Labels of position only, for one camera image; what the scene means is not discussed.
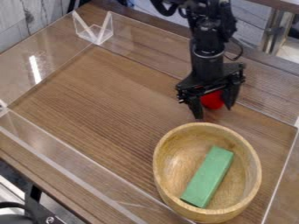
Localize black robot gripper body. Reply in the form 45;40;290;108
176;63;246;102

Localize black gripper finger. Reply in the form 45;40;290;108
185;95;204;119
222;81;242;109

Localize red felt strawberry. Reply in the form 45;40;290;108
201;90;225;109

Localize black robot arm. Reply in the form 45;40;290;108
150;0;246;119

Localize oval wooden bowl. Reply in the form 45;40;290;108
154;122;262;223

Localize green rectangular block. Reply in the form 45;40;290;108
181;146;234;208

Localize black table leg clamp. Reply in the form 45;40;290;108
0;183;69;224

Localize metal chair frame background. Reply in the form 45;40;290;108
249;0;299;54

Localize clear acrylic wall panels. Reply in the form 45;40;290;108
0;5;299;224

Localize clear acrylic corner bracket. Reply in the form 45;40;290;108
71;11;114;46

